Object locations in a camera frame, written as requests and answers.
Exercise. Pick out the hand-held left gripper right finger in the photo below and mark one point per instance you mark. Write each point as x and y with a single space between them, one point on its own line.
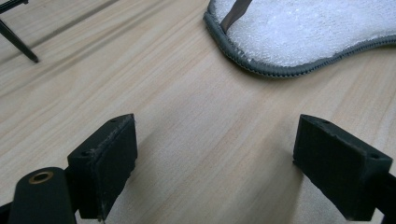
336 168

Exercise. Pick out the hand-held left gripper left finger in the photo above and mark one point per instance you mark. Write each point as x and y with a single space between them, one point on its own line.
106 168

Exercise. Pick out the white slipper with grey trim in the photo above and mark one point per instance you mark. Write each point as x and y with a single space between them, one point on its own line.
295 34

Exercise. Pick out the black metal stand leg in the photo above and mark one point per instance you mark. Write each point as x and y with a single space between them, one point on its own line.
18 40

